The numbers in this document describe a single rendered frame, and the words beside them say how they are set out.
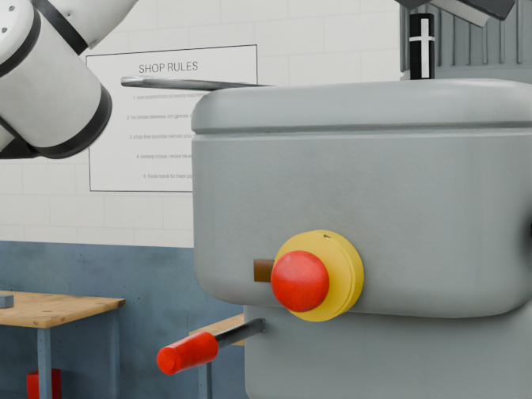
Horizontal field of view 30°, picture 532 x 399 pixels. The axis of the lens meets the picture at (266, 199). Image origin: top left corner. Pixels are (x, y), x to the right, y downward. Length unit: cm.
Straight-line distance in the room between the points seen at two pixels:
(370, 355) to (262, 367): 10
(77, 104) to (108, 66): 541
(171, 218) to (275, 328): 517
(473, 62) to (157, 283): 512
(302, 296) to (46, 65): 27
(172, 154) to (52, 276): 120
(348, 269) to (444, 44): 44
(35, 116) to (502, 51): 48
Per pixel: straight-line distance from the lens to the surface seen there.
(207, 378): 506
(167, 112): 596
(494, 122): 66
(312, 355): 80
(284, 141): 69
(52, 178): 647
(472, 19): 92
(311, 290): 63
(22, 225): 665
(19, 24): 76
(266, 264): 70
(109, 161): 620
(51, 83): 78
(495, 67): 103
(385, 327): 77
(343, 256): 65
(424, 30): 88
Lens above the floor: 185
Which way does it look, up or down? 4 degrees down
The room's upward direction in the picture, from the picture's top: 1 degrees counter-clockwise
